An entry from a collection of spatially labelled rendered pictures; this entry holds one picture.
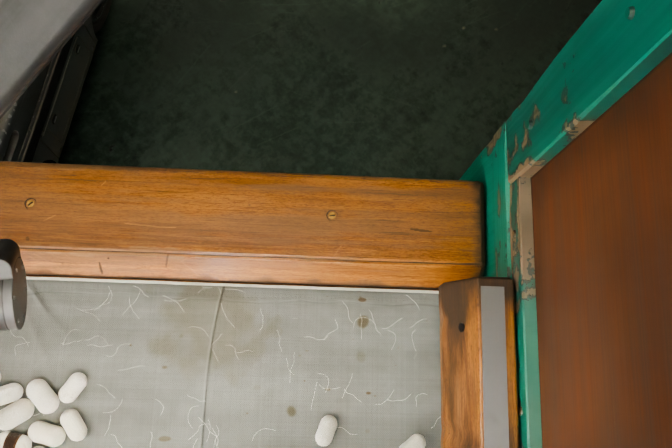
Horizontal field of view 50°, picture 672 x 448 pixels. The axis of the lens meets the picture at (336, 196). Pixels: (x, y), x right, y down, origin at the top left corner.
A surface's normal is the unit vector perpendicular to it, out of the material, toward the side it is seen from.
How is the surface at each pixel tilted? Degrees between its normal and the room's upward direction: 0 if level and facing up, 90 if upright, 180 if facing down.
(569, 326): 90
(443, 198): 0
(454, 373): 67
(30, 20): 40
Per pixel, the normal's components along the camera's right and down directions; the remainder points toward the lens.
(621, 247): -1.00, -0.04
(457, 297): -0.89, -0.14
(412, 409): 0.05, -0.25
